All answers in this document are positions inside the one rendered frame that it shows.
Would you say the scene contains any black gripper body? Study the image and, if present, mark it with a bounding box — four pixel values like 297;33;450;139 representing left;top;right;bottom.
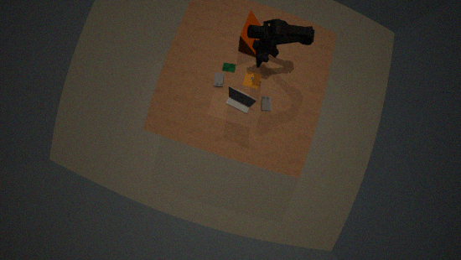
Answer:
256;39;271;62

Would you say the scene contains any green flat square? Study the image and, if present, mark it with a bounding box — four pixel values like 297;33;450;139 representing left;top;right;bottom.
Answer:
222;63;236;72

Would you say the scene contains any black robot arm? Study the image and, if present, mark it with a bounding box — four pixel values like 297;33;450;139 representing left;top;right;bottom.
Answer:
247;18;315;58

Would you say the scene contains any orange square zone marking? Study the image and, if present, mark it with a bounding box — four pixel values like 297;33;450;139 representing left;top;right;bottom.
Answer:
242;70;262;89

